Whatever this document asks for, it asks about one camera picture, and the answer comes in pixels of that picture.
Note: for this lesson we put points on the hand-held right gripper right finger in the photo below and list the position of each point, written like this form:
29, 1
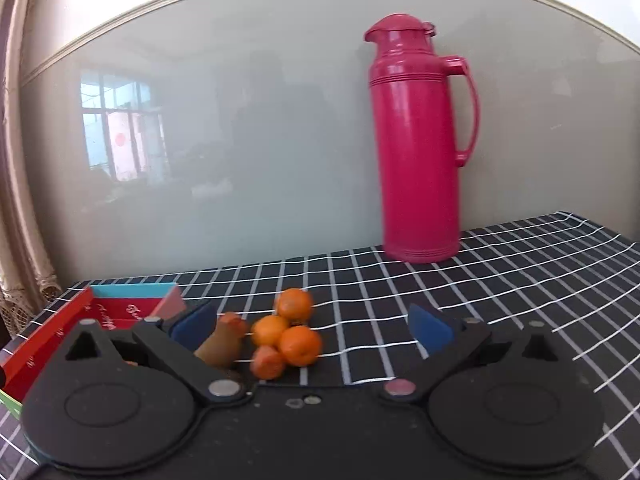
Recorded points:
429, 332

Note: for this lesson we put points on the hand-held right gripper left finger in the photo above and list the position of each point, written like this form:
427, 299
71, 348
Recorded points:
196, 331

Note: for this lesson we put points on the brown pear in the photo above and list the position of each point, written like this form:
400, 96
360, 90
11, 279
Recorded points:
220, 342

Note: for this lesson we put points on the reddish orange tangerine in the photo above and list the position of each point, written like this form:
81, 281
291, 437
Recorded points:
268, 364

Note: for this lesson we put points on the red cardboard box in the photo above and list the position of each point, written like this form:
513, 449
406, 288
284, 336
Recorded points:
55, 330

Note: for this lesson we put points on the black white checkered tablecloth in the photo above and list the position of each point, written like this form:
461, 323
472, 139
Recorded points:
525, 285

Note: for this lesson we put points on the red thermos jug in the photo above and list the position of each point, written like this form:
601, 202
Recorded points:
420, 150

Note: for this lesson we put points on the beige lace curtain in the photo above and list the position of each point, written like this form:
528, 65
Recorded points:
20, 240

